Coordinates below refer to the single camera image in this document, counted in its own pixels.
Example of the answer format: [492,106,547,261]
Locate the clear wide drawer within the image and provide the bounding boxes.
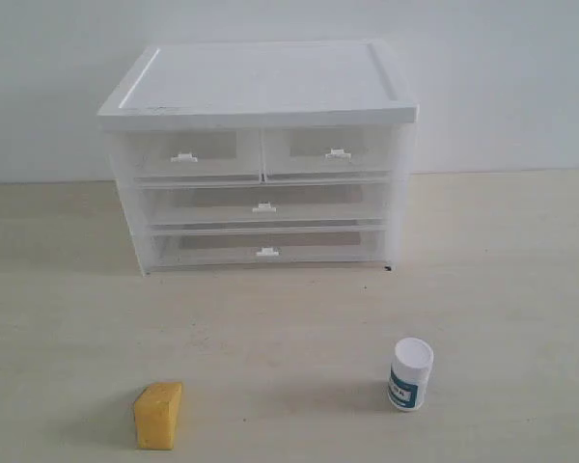
[143,183,388,227]
[151,227,387,268]

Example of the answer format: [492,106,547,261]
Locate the white bottle teal label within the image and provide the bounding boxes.
[387,337,434,412]

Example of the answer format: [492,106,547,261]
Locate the clear middle wide drawer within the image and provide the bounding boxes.
[143,183,388,227]

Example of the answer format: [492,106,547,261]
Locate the clear bottom wide drawer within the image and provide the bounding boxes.
[151,227,387,268]

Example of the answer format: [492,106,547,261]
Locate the yellow cheese wedge sponge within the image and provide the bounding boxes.
[133,382,182,450]

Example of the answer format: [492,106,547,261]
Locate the white plastic drawer cabinet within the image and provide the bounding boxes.
[97,40,419,274]

